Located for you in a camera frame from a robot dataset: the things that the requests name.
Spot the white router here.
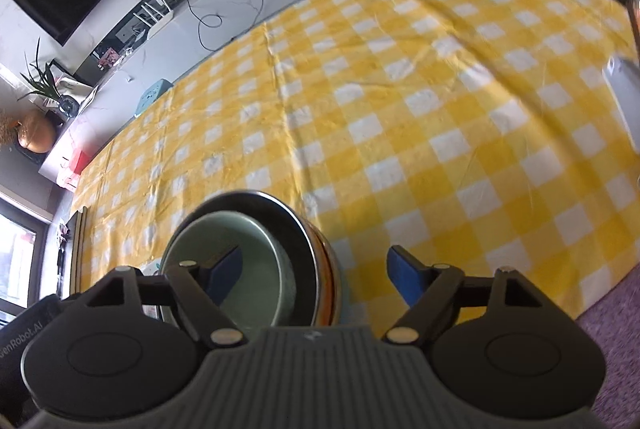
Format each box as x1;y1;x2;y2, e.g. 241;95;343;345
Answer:
133;0;176;32

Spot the purple rug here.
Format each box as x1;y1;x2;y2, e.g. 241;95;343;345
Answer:
575;266;640;429

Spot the teal box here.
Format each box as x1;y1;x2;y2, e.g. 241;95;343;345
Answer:
133;79;174;118

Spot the orange steel bowl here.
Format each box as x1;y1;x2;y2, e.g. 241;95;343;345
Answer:
172;190;344;328

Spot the long leaf potted plant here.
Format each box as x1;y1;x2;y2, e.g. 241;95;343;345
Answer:
17;37;69;110

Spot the yellow checked tablecloth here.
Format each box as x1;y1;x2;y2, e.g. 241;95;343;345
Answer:
70;0;640;326

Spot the red box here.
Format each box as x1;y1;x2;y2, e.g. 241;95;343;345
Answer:
67;149;96;175

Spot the grey flat tray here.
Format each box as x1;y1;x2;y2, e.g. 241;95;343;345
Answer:
602;54;640;138

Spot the orange round vase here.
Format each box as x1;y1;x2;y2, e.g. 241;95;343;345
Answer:
17;112;57;154

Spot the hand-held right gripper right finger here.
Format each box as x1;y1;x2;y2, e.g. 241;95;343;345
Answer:
382;245;545;346

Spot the green ceramic bowl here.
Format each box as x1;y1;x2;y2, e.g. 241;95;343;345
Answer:
161;209;299;331

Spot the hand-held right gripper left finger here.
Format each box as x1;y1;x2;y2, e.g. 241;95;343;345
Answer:
85;245;247;349

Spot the white painted plate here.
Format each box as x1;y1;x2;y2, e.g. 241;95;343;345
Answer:
140;260;165;320

